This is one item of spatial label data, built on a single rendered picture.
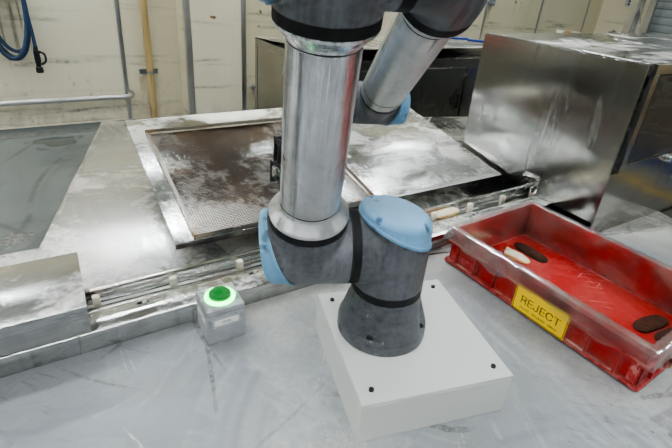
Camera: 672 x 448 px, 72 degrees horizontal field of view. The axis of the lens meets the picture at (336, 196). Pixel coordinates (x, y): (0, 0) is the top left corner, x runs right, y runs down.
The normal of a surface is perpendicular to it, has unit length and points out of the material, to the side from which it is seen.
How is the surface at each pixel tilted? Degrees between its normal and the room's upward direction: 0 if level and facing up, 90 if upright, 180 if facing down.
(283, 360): 0
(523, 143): 90
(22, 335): 90
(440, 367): 0
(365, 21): 103
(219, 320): 90
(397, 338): 72
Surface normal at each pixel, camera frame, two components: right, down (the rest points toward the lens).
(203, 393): 0.07, -0.90
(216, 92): 0.51, 0.41
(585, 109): -0.86, 0.17
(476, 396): 0.29, 0.44
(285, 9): -0.68, 0.44
